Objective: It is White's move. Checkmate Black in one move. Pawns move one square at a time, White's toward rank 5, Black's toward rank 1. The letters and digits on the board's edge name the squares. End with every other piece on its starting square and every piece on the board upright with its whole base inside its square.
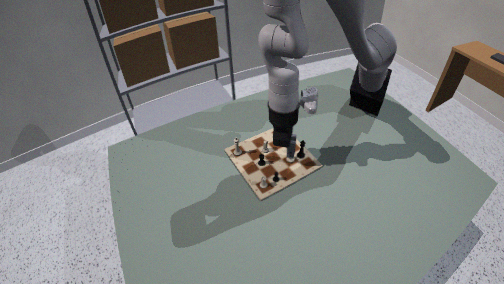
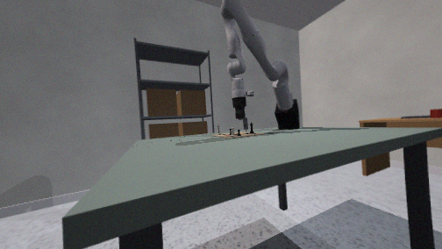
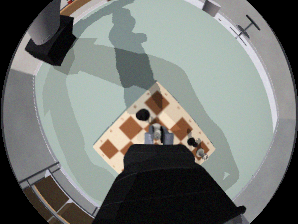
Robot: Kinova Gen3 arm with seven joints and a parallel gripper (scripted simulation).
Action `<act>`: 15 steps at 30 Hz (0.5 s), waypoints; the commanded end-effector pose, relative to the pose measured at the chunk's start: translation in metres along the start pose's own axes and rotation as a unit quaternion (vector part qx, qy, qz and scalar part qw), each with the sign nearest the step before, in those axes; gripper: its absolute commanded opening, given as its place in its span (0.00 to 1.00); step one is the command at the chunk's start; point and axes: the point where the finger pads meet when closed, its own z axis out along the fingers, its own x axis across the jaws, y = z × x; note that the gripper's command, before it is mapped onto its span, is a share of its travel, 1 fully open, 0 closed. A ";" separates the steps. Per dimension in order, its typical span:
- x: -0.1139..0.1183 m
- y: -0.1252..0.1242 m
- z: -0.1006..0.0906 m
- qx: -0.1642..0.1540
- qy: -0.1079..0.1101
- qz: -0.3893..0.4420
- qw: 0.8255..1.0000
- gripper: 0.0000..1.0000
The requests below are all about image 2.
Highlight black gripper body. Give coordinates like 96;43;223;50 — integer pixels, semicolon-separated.
232;88;253;118

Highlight brown and cream chessboard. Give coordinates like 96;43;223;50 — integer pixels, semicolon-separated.
211;132;265;139

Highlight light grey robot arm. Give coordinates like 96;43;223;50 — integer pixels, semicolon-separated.
221;0;294;110

